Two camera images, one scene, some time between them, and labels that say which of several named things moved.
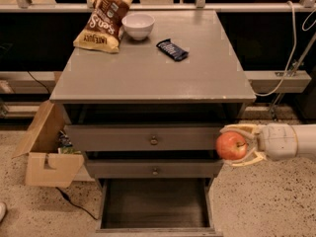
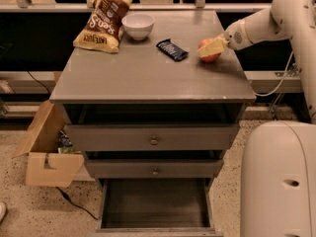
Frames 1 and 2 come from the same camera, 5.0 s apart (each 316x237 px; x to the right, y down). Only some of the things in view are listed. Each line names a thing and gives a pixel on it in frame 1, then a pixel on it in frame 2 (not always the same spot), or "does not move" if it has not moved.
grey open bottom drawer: [156, 207] does not move
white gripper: [278, 141] → [236, 36]
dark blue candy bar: [172, 49] does not move
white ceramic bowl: [138, 26] does not move
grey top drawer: [146, 137] does not move
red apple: [231, 145] → [211, 58]
